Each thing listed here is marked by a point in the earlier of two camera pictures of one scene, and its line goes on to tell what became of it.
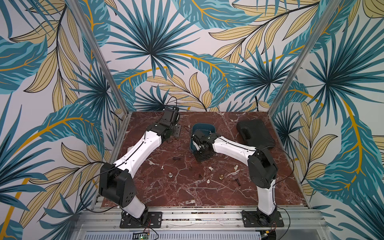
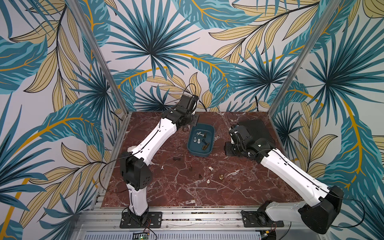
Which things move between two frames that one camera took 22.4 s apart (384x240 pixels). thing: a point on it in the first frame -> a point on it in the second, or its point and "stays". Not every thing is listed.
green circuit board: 142,236 stays
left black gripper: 177,133 -> 194,122
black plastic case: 255,132 stays
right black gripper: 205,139 -> 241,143
